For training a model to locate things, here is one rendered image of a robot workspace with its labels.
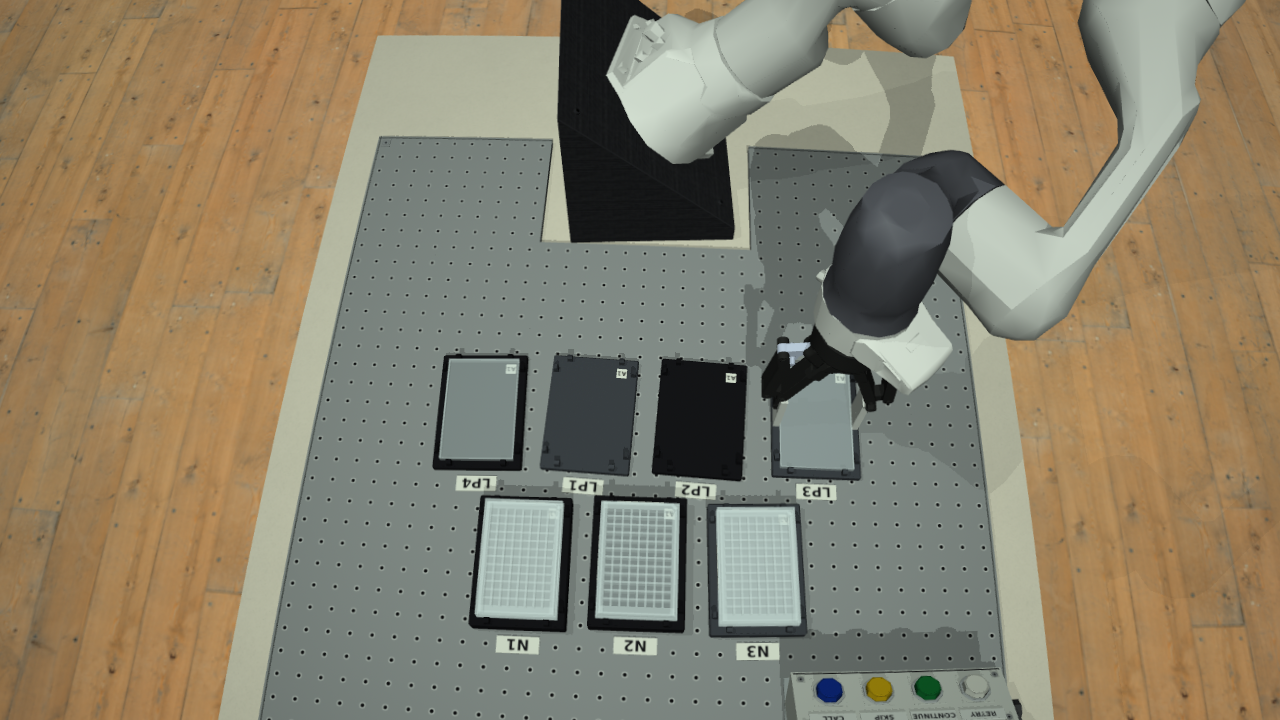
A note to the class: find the white label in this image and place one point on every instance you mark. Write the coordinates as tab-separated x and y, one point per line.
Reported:
757	651
816	492
476	483
582	486
695	491
517	645
635	646

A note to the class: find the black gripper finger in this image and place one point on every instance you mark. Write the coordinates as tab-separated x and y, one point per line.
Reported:
783	382
871	393

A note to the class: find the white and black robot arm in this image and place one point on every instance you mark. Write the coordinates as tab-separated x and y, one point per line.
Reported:
1019	275

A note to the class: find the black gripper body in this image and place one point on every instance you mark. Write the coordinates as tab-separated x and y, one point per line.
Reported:
819	348

